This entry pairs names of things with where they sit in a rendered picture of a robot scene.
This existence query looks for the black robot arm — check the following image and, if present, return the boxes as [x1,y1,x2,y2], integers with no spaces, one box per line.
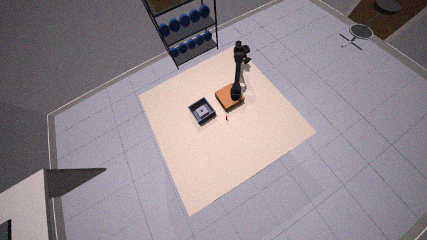
[230,40,250,101]

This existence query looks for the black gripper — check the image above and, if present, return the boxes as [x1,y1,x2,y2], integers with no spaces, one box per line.
[244,55,251,64]

